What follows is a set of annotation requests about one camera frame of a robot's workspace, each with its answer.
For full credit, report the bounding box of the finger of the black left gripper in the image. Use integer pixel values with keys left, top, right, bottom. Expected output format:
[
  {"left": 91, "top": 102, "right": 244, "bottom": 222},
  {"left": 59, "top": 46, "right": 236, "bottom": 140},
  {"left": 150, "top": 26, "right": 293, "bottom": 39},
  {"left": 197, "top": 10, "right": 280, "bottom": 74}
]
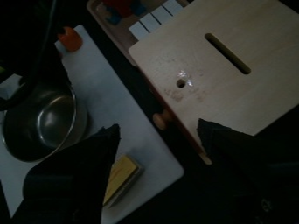
[{"left": 0, "top": 43, "right": 75, "bottom": 112}]

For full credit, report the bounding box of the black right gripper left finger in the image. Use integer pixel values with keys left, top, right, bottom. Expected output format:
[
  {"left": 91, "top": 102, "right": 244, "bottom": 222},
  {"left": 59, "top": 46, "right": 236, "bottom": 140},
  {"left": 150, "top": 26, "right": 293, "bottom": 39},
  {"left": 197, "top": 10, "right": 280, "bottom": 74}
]
[{"left": 10, "top": 122, "right": 122, "bottom": 224}]

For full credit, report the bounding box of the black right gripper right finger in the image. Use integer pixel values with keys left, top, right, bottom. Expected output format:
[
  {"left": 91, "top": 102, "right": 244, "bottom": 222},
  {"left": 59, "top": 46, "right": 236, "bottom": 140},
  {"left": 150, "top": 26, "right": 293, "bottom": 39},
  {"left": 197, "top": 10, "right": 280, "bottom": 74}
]
[{"left": 194, "top": 117, "right": 299, "bottom": 224}]

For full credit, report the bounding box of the shiny metal bowl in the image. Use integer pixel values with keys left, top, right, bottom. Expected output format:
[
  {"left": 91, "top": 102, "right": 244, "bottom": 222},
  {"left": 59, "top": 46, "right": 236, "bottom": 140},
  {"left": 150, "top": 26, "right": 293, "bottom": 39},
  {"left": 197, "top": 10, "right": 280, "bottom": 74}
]
[{"left": 1, "top": 81, "right": 89, "bottom": 164}]

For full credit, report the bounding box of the white plastic cutting board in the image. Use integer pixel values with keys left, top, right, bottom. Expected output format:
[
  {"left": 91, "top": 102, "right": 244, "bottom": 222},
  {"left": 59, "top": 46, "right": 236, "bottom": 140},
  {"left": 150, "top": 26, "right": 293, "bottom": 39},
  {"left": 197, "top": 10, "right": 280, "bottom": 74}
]
[{"left": 0, "top": 24, "right": 185, "bottom": 224}]

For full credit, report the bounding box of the yellow wooden block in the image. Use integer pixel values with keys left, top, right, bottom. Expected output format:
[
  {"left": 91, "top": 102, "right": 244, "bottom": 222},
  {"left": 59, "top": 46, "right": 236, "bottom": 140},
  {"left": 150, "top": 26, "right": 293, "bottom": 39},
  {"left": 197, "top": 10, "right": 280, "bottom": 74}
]
[{"left": 101, "top": 153, "right": 145, "bottom": 208}]

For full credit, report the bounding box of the orange toy carrot piece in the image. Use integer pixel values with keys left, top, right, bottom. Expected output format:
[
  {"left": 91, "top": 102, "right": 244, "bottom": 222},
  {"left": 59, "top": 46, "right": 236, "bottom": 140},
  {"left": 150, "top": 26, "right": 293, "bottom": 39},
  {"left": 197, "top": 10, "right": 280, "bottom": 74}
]
[{"left": 57, "top": 25, "right": 83, "bottom": 53}]

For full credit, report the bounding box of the wooden tray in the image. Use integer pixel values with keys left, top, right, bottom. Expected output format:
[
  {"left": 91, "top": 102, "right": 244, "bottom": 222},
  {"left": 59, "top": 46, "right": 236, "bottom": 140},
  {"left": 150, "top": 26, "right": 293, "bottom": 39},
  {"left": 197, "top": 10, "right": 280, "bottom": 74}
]
[{"left": 85, "top": 0, "right": 188, "bottom": 68}]

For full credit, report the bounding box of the small white tile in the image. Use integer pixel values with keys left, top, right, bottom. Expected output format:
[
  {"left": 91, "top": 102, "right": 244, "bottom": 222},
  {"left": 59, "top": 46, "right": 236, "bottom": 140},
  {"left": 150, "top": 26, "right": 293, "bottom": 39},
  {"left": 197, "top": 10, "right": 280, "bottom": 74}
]
[
  {"left": 126, "top": 20, "right": 150, "bottom": 41},
  {"left": 138, "top": 12, "right": 162, "bottom": 32},
  {"left": 161, "top": 0, "right": 185, "bottom": 15},
  {"left": 150, "top": 4, "right": 173, "bottom": 23}
]

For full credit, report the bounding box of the red toy utensil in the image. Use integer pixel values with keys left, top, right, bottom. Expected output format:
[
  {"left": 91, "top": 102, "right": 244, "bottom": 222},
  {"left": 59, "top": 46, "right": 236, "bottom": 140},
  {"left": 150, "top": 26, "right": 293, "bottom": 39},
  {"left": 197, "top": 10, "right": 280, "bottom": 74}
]
[{"left": 101, "top": 0, "right": 134, "bottom": 16}]

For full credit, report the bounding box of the blue toy utensil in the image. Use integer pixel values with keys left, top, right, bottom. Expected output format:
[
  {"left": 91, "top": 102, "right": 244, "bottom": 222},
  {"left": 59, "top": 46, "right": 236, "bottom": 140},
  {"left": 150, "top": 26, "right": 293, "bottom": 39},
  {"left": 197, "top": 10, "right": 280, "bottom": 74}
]
[{"left": 129, "top": 1, "right": 149, "bottom": 18}]

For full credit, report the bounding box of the wooden toy box with slot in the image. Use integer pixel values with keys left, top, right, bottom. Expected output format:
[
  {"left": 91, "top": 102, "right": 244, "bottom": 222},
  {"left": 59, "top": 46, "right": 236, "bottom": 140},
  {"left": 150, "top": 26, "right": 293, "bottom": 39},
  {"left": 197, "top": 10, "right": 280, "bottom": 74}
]
[{"left": 126, "top": 0, "right": 299, "bottom": 166}]

